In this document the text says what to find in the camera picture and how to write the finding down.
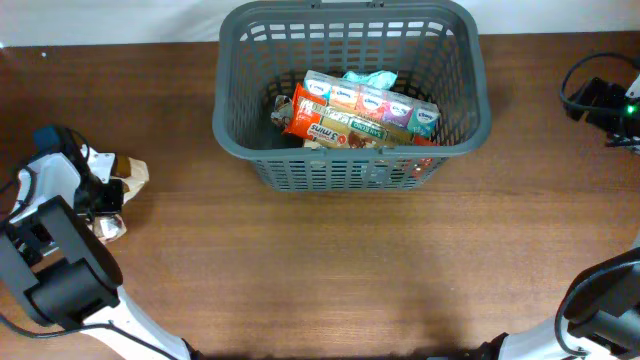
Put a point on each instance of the brown white snack bag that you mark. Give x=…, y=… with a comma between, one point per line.
x=134, y=174

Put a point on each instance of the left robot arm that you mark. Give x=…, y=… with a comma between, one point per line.
x=54, y=258

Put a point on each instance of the grey plastic shopping basket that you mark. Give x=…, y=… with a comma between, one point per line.
x=267, y=47

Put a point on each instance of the light teal wipes packet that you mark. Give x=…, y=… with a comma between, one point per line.
x=383, y=80

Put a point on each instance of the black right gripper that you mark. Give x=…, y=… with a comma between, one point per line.
x=610, y=94

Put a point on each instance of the beige brown snack bag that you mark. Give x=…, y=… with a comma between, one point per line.
x=284, y=113

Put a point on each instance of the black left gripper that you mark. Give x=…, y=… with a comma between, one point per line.
x=115, y=203

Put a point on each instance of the white tissue multipack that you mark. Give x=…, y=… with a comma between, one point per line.
x=382, y=106

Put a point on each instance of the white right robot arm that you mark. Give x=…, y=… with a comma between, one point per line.
x=598, y=317

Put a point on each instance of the orange spaghetti packet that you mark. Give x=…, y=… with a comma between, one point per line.
x=314, y=119

